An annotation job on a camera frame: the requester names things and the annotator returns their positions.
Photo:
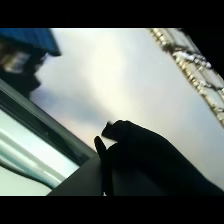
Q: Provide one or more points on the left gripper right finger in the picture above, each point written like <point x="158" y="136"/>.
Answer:
<point x="133" y="185"/>

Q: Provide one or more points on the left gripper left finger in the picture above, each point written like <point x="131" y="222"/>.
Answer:
<point x="86" y="181"/>

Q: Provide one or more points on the black pants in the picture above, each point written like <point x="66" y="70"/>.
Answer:
<point x="150" y="153"/>

